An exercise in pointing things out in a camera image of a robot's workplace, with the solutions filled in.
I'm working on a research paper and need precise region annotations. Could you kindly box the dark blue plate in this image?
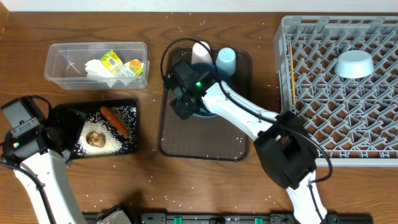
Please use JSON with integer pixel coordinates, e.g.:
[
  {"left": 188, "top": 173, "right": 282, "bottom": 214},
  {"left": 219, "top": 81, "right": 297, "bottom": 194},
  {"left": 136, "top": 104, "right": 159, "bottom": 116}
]
[{"left": 192, "top": 63, "right": 234, "bottom": 118}]

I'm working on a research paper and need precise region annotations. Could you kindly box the white plastic cup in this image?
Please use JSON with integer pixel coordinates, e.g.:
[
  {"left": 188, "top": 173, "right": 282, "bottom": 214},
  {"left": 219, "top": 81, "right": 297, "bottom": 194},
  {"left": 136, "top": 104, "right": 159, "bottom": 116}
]
[{"left": 191, "top": 41, "right": 212, "bottom": 65}]

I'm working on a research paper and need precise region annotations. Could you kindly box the golden brown food scrap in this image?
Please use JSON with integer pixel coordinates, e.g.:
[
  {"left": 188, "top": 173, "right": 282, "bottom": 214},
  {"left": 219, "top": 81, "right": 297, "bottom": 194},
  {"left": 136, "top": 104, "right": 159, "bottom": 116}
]
[{"left": 86, "top": 131, "right": 106, "bottom": 147}]

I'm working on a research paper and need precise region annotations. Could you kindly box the orange carrot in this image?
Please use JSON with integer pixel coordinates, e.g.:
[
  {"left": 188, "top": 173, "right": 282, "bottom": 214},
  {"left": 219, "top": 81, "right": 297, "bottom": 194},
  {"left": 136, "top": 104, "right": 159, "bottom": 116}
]
[{"left": 99, "top": 106, "right": 130, "bottom": 138}]

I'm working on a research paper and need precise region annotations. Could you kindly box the light blue plastic cup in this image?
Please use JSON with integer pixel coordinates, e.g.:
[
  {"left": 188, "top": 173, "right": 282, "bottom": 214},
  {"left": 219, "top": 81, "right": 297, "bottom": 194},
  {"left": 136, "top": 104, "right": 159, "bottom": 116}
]
[{"left": 216, "top": 47, "right": 236, "bottom": 76}]

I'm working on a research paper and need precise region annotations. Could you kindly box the white rice pile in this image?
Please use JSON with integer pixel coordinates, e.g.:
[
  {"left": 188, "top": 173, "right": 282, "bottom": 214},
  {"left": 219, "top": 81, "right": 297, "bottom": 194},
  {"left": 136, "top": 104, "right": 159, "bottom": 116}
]
[{"left": 75, "top": 106, "right": 138, "bottom": 158}]

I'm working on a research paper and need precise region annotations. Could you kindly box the white napkin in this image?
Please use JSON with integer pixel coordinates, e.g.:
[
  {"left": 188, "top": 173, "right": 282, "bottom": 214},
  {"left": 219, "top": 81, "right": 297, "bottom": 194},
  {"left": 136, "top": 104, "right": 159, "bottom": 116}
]
[{"left": 85, "top": 59, "right": 116, "bottom": 78}]

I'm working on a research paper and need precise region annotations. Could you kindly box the green snack wrapper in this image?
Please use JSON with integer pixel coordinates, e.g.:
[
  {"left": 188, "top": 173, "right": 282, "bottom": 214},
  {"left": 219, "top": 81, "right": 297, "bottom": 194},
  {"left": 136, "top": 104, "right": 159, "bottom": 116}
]
[{"left": 100, "top": 50, "right": 144, "bottom": 77}]

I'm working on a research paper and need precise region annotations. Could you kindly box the wooden chopstick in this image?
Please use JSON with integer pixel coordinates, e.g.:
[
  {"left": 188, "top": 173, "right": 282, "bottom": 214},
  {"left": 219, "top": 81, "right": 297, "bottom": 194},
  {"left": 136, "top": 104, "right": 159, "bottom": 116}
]
[{"left": 289, "top": 42, "right": 296, "bottom": 106}]

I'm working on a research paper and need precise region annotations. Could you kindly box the light blue bowl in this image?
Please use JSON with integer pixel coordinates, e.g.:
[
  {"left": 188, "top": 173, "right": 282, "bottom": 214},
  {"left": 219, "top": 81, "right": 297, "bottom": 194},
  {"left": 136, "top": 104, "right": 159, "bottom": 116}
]
[{"left": 334, "top": 50, "right": 374, "bottom": 79}]

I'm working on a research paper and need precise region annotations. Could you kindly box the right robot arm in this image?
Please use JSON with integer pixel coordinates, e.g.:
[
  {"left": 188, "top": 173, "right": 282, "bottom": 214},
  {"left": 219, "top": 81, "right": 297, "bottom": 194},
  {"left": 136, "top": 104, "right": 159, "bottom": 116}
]
[{"left": 162, "top": 60, "right": 327, "bottom": 223}]

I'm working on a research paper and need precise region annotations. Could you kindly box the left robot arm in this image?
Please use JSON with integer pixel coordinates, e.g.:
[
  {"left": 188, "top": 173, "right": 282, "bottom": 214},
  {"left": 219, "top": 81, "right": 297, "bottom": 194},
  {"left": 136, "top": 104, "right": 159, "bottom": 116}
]
[{"left": 1, "top": 95, "right": 132, "bottom": 223}]

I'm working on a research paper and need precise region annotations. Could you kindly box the black waste tray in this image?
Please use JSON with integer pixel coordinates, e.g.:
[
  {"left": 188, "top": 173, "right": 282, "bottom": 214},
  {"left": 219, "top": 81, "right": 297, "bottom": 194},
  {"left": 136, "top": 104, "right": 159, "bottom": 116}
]
[{"left": 55, "top": 99, "right": 138, "bottom": 159}]

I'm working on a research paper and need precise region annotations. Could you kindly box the grey dishwasher rack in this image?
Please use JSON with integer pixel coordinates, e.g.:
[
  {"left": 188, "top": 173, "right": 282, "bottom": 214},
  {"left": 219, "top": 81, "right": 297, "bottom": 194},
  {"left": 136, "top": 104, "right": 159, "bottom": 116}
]
[{"left": 274, "top": 16, "right": 397, "bottom": 167}]

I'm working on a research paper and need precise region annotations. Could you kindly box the clear plastic bin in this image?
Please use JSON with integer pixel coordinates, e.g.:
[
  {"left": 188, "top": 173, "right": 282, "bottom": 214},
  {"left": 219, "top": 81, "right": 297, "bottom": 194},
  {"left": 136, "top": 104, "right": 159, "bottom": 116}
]
[{"left": 44, "top": 42, "right": 150, "bottom": 90}]

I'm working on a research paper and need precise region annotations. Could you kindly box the right black cable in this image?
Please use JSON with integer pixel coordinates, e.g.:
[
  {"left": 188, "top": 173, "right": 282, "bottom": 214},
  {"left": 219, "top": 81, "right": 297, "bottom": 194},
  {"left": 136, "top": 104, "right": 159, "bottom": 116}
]
[{"left": 160, "top": 37, "right": 334, "bottom": 218}]

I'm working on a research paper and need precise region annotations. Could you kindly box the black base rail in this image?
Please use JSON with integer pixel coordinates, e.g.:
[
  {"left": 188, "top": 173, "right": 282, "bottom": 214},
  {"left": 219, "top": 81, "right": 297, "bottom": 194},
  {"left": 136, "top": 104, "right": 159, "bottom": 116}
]
[{"left": 82, "top": 212, "right": 374, "bottom": 224}]

